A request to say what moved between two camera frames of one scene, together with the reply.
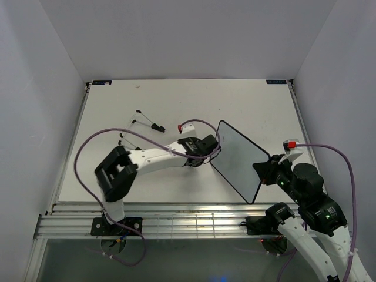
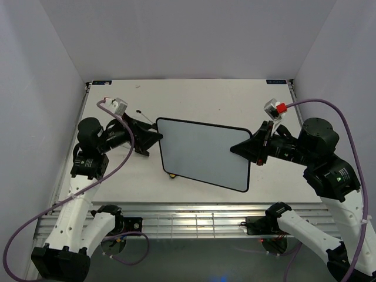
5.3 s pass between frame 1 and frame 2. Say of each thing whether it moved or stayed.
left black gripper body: moved
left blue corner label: stayed
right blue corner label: stayed
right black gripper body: moved
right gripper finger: moved
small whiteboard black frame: moved
